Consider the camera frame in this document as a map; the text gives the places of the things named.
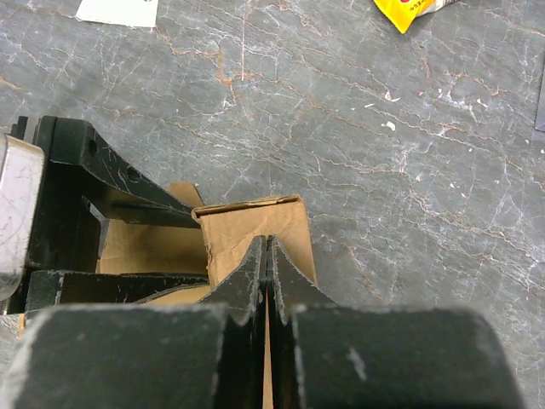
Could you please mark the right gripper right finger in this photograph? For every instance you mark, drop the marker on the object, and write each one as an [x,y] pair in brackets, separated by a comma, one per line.
[326,355]

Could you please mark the yellow candy bag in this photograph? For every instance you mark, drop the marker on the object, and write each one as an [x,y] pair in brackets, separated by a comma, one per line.
[403,12]

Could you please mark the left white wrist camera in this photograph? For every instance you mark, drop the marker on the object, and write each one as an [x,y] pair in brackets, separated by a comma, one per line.
[21,177]

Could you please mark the white paper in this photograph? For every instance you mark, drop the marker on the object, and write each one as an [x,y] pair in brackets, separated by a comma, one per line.
[131,13]

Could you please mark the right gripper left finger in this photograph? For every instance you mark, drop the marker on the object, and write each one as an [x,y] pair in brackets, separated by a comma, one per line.
[61,360]

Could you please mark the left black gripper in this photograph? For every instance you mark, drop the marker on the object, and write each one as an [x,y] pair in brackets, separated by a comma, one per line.
[81,168]

